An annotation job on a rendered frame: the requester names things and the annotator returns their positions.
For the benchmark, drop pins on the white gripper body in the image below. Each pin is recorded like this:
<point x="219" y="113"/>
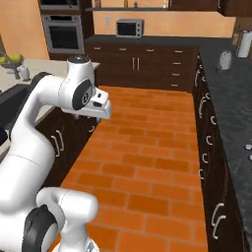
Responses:
<point x="98" y="111"/>

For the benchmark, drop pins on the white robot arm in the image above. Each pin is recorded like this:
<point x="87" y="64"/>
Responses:
<point x="29" y="157"/>

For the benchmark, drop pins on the dark sink basin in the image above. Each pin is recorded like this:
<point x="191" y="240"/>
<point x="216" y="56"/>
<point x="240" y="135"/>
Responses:
<point x="13" y="101"/>

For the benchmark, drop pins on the grey curved sink tap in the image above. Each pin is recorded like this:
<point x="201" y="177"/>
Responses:
<point x="13" y="64"/>

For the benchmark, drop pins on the dark island cupboard run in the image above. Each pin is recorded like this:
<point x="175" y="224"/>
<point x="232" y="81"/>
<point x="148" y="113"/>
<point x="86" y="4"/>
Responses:
<point x="74" y="147"/>

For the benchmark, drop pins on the small white soap bottle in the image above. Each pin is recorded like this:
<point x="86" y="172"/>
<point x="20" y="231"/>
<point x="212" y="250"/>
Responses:
<point x="24" y="74"/>

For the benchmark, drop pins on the silver toaster oven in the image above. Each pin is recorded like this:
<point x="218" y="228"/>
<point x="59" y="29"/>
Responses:
<point x="129" y="28"/>

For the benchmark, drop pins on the grey bowl of yellow fruit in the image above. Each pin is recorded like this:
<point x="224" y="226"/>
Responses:
<point x="10" y="59"/>

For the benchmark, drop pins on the dark tall oven cupboard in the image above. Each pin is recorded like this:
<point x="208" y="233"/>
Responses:
<point x="88" y="23"/>

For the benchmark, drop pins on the silver built-in microwave oven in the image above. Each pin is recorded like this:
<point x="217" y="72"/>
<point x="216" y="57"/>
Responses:
<point x="59" y="4"/>

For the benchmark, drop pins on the white kettle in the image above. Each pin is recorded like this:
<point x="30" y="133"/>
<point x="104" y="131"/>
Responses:
<point x="225" y="60"/>

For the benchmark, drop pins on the white hob knob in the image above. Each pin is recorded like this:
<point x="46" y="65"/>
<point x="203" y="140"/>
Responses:
<point x="248" y="147"/>

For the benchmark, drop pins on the white paper towel roll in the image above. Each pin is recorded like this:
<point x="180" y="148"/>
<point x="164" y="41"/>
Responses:
<point x="244" y="44"/>

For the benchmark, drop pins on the white wall socket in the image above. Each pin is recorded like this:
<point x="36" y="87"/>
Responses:
<point x="107" y="20"/>

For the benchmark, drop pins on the dark wall shelf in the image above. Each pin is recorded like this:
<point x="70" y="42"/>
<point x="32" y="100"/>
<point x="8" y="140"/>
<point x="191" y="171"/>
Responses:
<point x="128" y="9"/>

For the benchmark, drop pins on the dark wall cupboards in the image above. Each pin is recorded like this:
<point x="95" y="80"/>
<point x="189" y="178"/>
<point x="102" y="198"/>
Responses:
<point x="210" y="6"/>

